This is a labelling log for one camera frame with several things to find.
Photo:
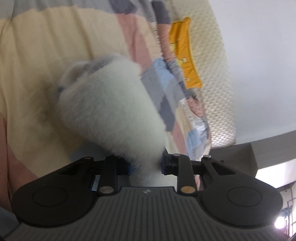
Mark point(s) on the white fluffy fleece garment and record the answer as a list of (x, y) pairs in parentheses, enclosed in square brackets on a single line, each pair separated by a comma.
[(104, 101)]

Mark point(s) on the bright studio lamp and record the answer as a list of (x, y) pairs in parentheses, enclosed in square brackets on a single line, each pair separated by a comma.
[(282, 221)]

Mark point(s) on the cream quilted headboard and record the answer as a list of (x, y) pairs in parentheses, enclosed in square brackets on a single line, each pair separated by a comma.
[(210, 59)]

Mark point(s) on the yellow crown cushion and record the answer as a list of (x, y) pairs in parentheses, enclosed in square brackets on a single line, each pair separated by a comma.
[(179, 37)]

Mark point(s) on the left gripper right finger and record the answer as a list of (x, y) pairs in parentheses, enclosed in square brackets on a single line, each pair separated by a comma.
[(184, 169)]

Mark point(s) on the grey bedside cabinet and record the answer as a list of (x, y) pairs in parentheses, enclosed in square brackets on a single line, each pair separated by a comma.
[(240, 157)]

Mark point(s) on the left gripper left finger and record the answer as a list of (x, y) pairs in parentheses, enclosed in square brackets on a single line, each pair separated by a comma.
[(108, 170)]

